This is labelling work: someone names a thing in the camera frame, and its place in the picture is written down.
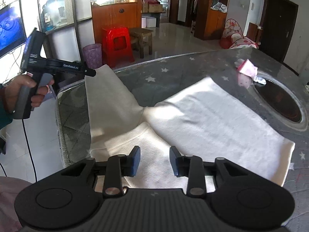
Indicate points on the person's left hand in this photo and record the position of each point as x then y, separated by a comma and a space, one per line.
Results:
15, 91

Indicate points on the white sweater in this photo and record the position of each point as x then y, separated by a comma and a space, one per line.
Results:
205, 125

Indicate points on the grey star-printed table pad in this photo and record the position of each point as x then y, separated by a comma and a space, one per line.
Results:
193, 67

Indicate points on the pink dotted play tent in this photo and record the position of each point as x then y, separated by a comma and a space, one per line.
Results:
237, 37

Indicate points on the white sock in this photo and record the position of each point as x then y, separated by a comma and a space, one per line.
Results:
260, 80

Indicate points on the dark entrance door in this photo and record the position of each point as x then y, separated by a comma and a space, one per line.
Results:
280, 26

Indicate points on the small wooden stool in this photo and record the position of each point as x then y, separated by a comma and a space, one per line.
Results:
142, 40

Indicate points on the pink cloth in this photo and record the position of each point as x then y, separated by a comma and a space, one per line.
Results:
247, 68

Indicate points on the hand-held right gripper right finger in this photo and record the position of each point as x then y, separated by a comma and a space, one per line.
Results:
175, 160

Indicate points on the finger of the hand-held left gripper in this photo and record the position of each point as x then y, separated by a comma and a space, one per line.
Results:
89, 71

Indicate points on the cardboard box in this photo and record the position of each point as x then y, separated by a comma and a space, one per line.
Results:
153, 7

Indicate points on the wooden shelf cabinet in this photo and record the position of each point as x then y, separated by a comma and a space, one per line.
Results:
210, 19

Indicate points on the white storage box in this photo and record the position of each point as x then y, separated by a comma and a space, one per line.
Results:
149, 22

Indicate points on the red plastic stool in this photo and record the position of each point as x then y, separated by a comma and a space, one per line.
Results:
118, 46

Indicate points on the person's left forearm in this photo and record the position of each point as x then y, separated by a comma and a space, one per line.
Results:
3, 111

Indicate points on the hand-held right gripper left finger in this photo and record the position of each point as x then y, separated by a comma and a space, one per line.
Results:
135, 160

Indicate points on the television screen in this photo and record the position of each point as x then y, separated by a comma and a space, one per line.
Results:
10, 29

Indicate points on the round black cooktop plate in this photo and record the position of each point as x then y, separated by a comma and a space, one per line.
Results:
281, 101

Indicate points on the purple waste basket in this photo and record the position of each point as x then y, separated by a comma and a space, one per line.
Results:
93, 56

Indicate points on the small dark wooden stand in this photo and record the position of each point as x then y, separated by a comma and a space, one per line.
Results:
254, 32

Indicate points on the wooden cupboard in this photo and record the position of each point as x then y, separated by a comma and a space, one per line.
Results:
113, 19

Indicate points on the person's pink clothing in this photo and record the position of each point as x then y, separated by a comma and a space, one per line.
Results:
9, 205

